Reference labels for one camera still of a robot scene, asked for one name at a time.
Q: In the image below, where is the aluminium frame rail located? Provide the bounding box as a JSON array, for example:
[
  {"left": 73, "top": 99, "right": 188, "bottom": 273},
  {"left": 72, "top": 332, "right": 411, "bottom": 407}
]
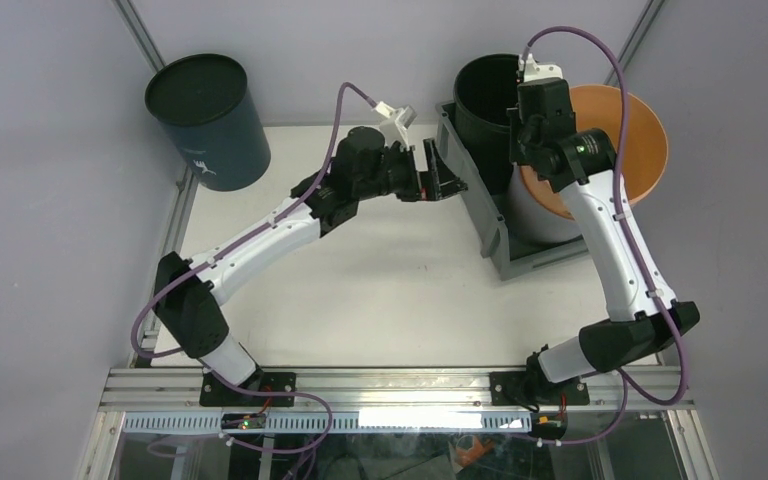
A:
[{"left": 99, "top": 367, "right": 661, "bottom": 413}]

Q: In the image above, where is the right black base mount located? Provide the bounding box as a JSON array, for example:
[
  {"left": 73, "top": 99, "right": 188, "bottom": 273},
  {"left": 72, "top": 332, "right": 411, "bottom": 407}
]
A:
[{"left": 489, "top": 345, "right": 590, "bottom": 412}]

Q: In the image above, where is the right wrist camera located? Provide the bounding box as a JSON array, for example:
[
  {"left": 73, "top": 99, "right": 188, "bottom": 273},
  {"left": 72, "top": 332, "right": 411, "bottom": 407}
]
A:
[{"left": 517, "top": 53, "right": 564, "bottom": 84}]

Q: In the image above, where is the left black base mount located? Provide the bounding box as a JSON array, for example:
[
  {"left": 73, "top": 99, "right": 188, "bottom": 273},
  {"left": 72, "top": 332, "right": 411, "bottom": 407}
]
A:
[{"left": 199, "top": 371, "right": 297, "bottom": 408}]

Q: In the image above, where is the orange object under table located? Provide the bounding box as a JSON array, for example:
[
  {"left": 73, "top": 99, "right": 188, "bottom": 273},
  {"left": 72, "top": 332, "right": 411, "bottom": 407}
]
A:
[{"left": 450, "top": 435, "right": 495, "bottom": 468}]

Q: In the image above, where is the black cylindrical bin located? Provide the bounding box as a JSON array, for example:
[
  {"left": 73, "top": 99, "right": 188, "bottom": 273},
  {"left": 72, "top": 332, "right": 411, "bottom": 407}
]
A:
[{"left": 453, "top": 54, "right": 518, "bottom": 195}]

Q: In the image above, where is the dark blue cylindrical container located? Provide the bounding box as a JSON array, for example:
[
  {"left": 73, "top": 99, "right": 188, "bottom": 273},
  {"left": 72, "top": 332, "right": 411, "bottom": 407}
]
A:
[{"left": 144, "top": 53, "right": 271, "bottom": 192}]

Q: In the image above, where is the orange plastic bucket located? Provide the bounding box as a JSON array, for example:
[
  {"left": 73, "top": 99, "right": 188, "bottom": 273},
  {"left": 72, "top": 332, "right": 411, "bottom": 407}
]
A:
[{"left": 513, "top": 84, "right": 669, "bottom": 220}]

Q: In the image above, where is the grey storage crate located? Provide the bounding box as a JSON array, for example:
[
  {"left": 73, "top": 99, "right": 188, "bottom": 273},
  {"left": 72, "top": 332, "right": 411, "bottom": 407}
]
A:
[{"left": 436, "top": 101, "right": 588, "bottom": 281}]

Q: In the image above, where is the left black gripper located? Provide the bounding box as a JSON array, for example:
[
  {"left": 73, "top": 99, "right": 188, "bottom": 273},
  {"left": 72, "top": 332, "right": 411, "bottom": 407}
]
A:
[{"left": 355, "top": 140, "right": 468, "bottom": 204}]

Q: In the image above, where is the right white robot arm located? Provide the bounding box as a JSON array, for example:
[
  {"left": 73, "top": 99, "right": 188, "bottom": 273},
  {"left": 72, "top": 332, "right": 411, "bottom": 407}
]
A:
[{"left": 508, "top": 79, "right": 700, "bottom": 405}]

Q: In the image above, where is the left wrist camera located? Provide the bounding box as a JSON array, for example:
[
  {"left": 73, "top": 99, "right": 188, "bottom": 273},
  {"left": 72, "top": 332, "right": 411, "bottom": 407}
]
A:
[{"left": 373, "top": 102, "right": 417, "bottom": 148}]

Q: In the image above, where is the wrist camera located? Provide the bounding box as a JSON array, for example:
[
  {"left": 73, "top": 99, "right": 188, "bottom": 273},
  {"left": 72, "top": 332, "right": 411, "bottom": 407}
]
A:
[
  {"left": 517, "top": 53, "right": 564, "bottom": 84},
  {"left": 373, "top": 102, "right": 417, "bottom": 148}
]

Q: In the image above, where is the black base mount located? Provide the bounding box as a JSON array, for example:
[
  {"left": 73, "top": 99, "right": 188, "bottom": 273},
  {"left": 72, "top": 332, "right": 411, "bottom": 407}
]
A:
[
  {"left": 489, "top": 345, "right": 590, "bottom": 412},
  {"left": 199, "top": 371, "right": 297, "bottom": 408}
]

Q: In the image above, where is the small green circuit board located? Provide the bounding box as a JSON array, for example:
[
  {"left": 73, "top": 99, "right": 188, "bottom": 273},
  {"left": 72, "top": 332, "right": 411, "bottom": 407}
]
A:
[{"left": 221, "top": 414, "right": 268, "bottom": 430}]

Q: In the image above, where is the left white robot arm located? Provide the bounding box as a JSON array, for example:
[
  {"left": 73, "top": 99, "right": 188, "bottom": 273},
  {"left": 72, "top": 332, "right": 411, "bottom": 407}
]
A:
[{"left": 151, "top": 127, "right": 468, "bottom": 406}]

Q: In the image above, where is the white slotted cable duct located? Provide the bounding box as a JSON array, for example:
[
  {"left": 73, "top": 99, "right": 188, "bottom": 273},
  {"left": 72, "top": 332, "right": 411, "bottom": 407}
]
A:
[{"left": 123, "top": 407, "right": 531, "bottom": 435}]

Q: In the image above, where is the grey plastic bucket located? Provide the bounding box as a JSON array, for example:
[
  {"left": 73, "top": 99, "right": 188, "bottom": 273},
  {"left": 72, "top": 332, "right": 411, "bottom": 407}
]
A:
[{"left": 504, "top": 166, "right": 580, "bottom": 244}]

